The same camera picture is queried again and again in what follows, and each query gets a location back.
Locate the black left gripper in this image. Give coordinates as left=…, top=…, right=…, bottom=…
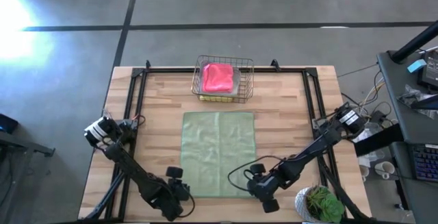
left=146, top=166, right=191, bottom=222

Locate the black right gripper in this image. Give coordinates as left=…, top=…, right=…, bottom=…
left=246, top=163, right=285, bottom=214

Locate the pale mint green towel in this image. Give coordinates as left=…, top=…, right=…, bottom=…
left=180, top=111, right=257, bottom=198

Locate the yellow microfiber towel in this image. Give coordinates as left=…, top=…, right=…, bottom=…
left=199, top=95, right=233, bottom=102

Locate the pink microfiber towel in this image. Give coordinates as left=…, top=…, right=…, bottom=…
left=201, top=62, right=235, bottom=93

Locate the potted succulent plant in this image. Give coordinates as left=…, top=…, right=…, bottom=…
left=294, top=185, right=346, bottom=224

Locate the white mug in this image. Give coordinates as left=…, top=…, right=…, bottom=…
left=359, top=164, right=370, bottom=183
left=374, top=161, right=395, bottom=179

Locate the black computer keyboard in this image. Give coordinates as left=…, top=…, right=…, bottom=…
left=412, top=144, right=438, bottom=183

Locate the grey side desk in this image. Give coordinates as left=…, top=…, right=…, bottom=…
left=376, top=49, right=438, bottom=224

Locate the clear plastic bag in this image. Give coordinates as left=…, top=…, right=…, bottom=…
left=396, top=84, right=438, bottom=119

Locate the black box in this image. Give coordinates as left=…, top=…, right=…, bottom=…
left=0, top=113, right=18, bottom=135

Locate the light blue block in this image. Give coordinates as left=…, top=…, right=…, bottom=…
left=407, top=58, right=427, bottom=73

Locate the black power adapter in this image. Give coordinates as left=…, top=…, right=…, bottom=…
left=420, top=51, right=438, bottom=88

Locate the black pole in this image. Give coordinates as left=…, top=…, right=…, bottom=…
left=389, top=20, right=438, bottom=64

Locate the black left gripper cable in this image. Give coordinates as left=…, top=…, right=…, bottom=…
left=177, top=189, right=196, bottom=218

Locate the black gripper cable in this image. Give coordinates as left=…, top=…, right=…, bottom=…
left=227, top=155, right=285, bottom=192
left=177, top=189, right=196, bottom=218

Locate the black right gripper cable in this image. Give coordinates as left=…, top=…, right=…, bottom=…
left=227, top=155, right=285, bottom=192

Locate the wire mesh basket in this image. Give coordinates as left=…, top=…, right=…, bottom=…
left=190, top=55, right=255, bottom=104

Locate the black aluminium rig frame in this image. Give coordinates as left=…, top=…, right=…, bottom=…
left=81, top=59, right=374, bottom=224

